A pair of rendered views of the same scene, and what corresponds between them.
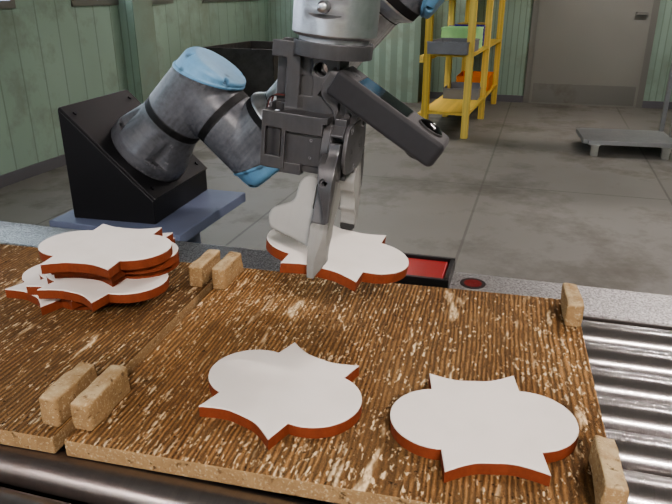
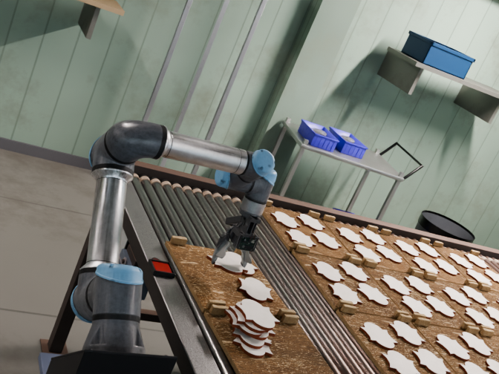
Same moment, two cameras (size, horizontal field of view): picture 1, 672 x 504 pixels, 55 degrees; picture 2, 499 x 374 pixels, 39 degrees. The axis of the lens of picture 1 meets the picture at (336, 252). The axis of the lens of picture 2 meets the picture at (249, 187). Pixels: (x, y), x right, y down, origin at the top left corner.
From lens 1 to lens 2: 273 cm
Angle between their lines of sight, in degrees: 121
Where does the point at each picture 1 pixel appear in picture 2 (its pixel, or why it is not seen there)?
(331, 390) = (251, 281)
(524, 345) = (200, 254)
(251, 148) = not seen: hidden behind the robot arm
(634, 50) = not seen: outside the picture
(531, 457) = not seen: hidden behind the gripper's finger
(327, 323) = (220, 285)
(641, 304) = (144, 231)
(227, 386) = (264, 296)
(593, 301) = (149, 239)
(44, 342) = (278, 337)
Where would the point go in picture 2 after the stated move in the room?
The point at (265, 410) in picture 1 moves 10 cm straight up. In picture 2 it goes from (265, 290) to (277, 266)
